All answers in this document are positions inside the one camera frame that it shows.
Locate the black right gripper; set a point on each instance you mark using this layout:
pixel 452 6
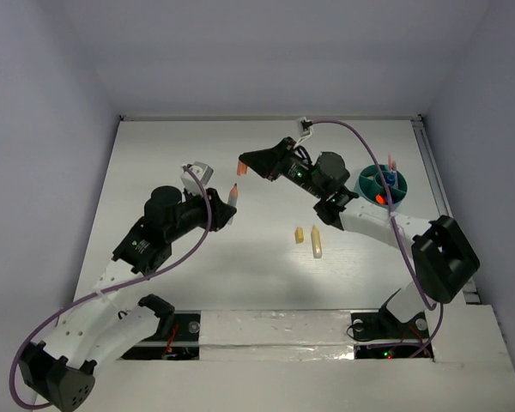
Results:
pixel 269 161

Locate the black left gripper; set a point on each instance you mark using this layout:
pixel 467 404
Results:
pixel 215 209

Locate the clear spray bottle blue cap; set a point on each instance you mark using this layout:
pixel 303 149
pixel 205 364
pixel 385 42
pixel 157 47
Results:
pixel 390 178

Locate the clear orange highlighter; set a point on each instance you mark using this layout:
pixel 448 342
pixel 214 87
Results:
pixel 233 196

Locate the orange highlighter cap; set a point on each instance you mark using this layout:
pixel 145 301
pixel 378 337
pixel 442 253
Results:
pixel 241 169

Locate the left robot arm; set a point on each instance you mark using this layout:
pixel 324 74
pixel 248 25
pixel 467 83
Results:
pixel 61 358

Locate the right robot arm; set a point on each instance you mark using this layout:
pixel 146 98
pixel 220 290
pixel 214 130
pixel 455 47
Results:
pixel 440 254

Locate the teal round pen holder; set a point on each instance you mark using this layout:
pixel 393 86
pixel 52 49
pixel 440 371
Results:
pixel 369 184

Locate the yellow highlighter cap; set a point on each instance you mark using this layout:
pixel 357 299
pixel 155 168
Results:
pixel 299 235

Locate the clear uncapped yellow highlighter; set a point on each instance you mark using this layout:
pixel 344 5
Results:
pixel 317 250

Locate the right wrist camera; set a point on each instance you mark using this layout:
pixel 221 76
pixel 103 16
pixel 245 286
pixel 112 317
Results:
pixel 304 126

